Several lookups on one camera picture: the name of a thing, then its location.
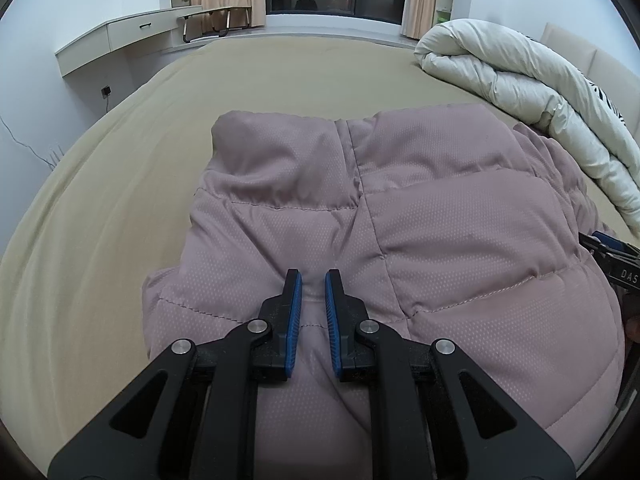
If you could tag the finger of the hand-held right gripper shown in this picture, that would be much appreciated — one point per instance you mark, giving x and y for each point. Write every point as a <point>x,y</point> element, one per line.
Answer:
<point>612,245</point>

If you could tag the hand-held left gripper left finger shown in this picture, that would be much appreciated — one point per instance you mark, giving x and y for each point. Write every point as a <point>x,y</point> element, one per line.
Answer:
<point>295,320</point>

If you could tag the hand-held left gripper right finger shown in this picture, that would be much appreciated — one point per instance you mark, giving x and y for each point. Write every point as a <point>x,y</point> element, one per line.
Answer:
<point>332,320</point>

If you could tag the pink hooded puffer coat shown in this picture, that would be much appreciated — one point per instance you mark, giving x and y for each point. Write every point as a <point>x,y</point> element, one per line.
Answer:
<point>425,235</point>

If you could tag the zebra print pillow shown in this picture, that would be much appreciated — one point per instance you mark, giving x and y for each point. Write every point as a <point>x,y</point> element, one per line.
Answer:
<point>605,105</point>

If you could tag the beige padded headboard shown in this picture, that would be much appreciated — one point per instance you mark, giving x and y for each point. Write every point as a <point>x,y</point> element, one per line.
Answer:
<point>605,60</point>

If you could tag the white duvet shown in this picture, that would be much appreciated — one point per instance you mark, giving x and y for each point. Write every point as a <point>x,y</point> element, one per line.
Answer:
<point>500,75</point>

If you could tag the bed with olive sheet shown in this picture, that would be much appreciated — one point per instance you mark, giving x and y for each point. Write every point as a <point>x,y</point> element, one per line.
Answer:
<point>100,210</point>

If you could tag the white router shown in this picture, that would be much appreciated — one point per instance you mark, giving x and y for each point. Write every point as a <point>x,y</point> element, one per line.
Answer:
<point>55,156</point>

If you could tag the folding bench with metal legs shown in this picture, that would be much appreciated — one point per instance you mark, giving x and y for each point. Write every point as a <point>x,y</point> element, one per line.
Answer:
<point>215,14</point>

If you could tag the white floating desk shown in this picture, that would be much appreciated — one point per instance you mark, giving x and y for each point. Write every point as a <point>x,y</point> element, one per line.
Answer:
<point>120,35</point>

